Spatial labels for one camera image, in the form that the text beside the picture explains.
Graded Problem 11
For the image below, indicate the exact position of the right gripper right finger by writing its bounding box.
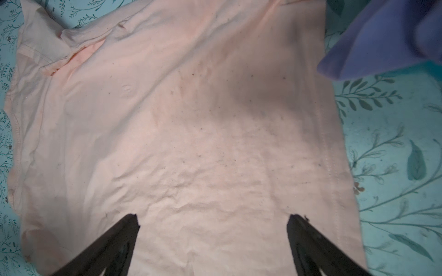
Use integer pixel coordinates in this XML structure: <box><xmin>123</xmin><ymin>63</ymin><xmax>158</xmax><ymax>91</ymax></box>
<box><xmin>287</xmin><ymin>215</ymin><xmax>370</xmax><ymax>276</ymax></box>

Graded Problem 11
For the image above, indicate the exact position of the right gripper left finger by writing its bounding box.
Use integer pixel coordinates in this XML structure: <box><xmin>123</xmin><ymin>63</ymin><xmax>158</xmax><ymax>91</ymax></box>
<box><xmin>52</xmin><ymin>214</ymin><xmax>140</xmax><ymax>276</ymax></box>

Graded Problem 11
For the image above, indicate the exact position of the peach orange t-shirt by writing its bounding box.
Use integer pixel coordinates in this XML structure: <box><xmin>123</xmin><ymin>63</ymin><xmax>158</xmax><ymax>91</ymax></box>
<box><xmin>4</xmin><ymin>1</ymin><xmax>366</xmax><ymax>276</ymax></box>

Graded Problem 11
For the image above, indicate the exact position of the purple t-shirt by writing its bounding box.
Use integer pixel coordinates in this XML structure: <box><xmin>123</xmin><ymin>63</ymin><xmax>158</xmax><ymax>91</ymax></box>
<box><xmin>317</xmin><ymin>1</ymin><xmax>442</xmax><ymax>81</ymax></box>

